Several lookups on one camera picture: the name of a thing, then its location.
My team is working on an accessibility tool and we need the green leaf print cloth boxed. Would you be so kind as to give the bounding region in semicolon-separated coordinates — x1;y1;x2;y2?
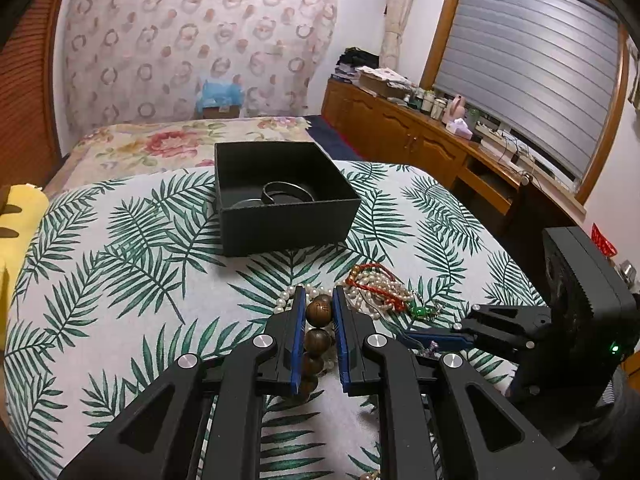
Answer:
4;160;551;480

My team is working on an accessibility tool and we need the grey window blind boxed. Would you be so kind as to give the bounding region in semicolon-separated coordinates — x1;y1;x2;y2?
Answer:
431;0;621;181

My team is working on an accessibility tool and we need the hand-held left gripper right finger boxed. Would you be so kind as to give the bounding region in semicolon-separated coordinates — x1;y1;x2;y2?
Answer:
332;285;597;480

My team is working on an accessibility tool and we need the brown wooden bead bracelet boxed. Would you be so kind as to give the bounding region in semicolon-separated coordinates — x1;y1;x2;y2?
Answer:
299;294;335;402

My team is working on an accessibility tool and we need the silver bangle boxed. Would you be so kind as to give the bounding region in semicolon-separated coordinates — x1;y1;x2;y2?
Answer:
234;181;317;209

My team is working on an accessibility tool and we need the yellow plush pillow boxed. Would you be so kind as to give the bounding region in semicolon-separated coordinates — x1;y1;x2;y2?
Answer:
0;183;50;331

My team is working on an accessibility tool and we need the cream lace curtain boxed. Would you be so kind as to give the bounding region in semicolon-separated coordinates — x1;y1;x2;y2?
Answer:
379;0;427;70

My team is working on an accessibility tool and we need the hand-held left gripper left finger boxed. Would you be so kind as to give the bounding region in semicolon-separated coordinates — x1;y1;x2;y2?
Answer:
57;285;307;480

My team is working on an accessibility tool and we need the wooden cabinet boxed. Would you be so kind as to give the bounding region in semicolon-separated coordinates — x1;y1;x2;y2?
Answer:
321;76;523;211

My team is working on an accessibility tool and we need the ring pattern wall cloth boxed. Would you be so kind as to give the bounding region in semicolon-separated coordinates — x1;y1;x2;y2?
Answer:
62;0;338;133

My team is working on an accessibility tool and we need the cardboard box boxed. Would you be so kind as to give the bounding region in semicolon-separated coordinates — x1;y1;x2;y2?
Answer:
357;66;417;99

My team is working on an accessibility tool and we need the pile of folded clothes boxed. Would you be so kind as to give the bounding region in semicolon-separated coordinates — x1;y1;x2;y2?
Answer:
332;46;382;85

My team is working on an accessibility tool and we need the black jewelry box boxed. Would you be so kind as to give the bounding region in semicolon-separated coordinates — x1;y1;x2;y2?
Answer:
214;141;362;257

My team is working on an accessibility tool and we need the blue bag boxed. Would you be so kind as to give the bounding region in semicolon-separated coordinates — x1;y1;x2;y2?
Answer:
196;76;244;117

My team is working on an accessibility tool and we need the cream bead bracelet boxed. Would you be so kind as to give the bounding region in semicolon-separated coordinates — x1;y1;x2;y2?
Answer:
350;269;412;318

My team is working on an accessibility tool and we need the white pearl necklace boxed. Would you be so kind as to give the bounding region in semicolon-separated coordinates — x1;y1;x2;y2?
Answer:
273;284;322;315

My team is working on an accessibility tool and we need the pink tissue box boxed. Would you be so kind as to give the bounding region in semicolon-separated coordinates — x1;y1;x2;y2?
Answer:
444;118;474;139

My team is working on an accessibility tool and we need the red bead bracelet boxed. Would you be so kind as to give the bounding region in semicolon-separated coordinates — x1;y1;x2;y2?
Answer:
345;262;417;312

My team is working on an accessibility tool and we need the pink rabbit figure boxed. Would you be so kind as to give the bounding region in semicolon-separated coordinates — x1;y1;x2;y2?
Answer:
444;95;469;122

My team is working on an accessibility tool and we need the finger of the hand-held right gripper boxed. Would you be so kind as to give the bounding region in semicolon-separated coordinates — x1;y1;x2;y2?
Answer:
452;304;552;342
404;327;538;364

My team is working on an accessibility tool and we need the group of small bottles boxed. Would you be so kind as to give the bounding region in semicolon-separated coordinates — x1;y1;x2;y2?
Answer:
402;87;447;117

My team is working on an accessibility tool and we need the brown louvered door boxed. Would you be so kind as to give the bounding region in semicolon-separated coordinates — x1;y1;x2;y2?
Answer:
0;0;68;188

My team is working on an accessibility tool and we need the floral bedsheet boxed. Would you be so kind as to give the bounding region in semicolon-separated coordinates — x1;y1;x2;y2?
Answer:
42;116;328;196

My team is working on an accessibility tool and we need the red paper decoration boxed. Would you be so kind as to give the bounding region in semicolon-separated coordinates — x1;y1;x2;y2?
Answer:
590;223;619;259

